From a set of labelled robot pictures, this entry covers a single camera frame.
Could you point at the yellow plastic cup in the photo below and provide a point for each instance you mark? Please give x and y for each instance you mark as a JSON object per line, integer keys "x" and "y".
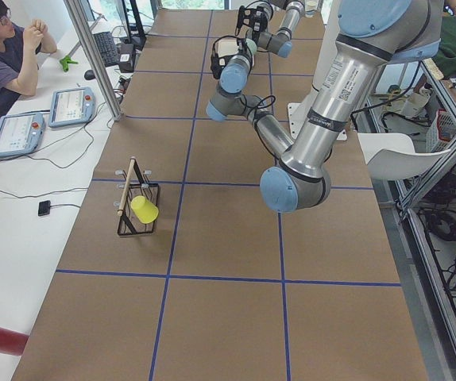
{"x": 145, "y": 211}

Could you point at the cream rabbit tray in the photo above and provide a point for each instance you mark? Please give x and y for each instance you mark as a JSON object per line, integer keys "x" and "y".
{"x": 229, "y": 47}

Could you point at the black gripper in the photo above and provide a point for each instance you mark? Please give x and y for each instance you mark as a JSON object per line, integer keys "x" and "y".
{"x": 260, "y": 16}
{"x": 217, "y": 62}

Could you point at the paper cup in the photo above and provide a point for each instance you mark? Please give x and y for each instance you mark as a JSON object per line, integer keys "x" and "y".
{"x": 310, "y": 7}

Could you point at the seated person in blue shirt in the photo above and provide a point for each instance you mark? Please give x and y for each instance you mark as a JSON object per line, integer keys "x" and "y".
{"x": 18, "y": 57}

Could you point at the black wire cup rack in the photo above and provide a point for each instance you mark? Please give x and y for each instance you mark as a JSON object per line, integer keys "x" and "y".
{"x": 128, "y": 224}

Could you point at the black computer mouse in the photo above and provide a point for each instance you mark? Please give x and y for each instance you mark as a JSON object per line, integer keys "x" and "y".
{"x": 89, "y": 75}

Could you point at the green clamp tool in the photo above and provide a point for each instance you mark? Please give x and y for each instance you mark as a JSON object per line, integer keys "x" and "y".
{"x": 66, "y": 62}

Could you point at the small black device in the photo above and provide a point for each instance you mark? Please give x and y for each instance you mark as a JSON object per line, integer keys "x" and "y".
{"x": 44, "y": 208}

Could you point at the pale green plastic cup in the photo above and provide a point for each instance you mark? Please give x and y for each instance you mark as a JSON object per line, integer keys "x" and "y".
{"x": 251, "y": 49}

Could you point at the wooden rack handle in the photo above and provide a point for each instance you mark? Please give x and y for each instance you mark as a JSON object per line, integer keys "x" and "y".
{"x": 129, "y": 173}

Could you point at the black keyboard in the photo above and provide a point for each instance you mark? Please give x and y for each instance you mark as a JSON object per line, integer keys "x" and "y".
{"x": 107, "y": 48}

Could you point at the aluminium frame post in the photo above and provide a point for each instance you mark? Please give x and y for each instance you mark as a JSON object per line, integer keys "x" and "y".
{"x": 79, "y": 21}

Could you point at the teach pendant near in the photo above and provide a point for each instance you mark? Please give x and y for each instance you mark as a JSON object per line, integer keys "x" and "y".
{"x": 20, "y": 133}

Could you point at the teach pendant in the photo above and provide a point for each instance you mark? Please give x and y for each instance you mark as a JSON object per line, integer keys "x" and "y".
{"x": 71, "y": 107}
{"x": 20, "y": 133}

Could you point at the black box on desk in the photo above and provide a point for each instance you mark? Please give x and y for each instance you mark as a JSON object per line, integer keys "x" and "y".
{"x": 126, "y": 61}

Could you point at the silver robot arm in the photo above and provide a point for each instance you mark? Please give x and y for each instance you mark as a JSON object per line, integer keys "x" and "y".
{"x": 371, "y": 34}
{"x": 278, "y": 43}

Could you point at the white chair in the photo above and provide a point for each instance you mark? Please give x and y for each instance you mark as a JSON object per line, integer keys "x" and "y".
{"x": 392, "y": 156}

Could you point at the white plastic basket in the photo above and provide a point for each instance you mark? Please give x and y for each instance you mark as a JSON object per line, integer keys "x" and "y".
{"x": 441, "y": 132}

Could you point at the teach pendant far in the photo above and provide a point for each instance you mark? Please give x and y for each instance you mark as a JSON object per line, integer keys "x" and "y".
{"x": 71, "y": 107}

